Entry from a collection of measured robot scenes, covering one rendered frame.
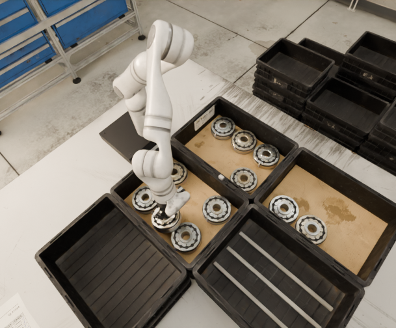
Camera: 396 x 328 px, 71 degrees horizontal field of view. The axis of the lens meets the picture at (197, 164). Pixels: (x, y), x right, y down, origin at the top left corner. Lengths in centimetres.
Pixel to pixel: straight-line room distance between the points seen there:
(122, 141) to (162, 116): 67
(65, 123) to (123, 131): 131
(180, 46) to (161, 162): 29
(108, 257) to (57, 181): 52
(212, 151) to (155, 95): 51
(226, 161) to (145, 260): 48
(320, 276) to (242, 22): 281
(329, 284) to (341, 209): 27
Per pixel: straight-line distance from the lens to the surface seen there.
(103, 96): 273
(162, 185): 77
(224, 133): 118
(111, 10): 296
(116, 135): 139
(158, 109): 70
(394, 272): 128
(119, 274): 103
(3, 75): 270
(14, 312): 131
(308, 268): 103
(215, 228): 101
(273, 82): 195
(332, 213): 111
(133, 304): 100
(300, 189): 112
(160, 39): 73
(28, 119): 287
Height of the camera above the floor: 179
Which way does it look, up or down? 59 degrees down
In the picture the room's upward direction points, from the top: 6 degrees counter-clockwise
